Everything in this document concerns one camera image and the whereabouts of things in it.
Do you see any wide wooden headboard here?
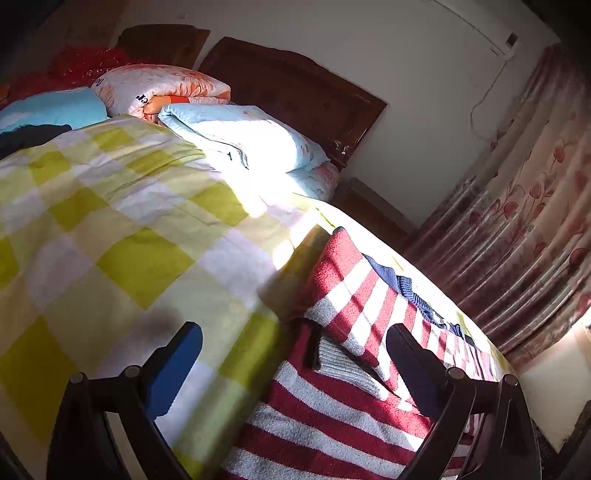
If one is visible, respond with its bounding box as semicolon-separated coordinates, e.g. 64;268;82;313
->
198;37;387;169

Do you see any dark cloth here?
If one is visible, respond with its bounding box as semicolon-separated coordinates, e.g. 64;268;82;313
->
0;124;74;160

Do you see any light blue pillow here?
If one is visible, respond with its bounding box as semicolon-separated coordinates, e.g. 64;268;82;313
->
0;87;110;134

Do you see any light blue folded quilt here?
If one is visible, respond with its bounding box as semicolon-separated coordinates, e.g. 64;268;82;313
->
158;104;340;201

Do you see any narrow wooden headboard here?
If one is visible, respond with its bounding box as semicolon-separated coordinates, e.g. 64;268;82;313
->
113;24;211;70

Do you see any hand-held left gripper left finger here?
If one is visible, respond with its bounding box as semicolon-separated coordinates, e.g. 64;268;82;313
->
46;320;204;480

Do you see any white cable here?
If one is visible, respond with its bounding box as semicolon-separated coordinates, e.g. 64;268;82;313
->
469;53;515;139

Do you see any red blanket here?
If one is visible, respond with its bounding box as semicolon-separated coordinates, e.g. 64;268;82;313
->
0;45;134;104

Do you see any wooden nightstand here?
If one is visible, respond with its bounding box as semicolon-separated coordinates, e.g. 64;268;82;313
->
330;178;419;245

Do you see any yellow checkered bed sheet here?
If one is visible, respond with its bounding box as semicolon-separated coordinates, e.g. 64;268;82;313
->
0;113;518;480

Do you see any pink floral curtain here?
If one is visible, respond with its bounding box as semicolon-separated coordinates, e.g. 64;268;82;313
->
402;44;591;370

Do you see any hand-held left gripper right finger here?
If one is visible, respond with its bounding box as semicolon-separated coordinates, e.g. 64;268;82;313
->
385;323;543;480

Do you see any striped knit sweater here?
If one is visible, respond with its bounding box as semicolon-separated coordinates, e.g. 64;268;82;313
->
217;226;513;480

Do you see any white air conditioner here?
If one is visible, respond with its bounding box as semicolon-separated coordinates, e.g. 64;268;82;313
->
429;0;520;57

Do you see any orange floral folded quilt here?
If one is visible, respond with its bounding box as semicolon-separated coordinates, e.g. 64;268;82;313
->
91;65;232;123

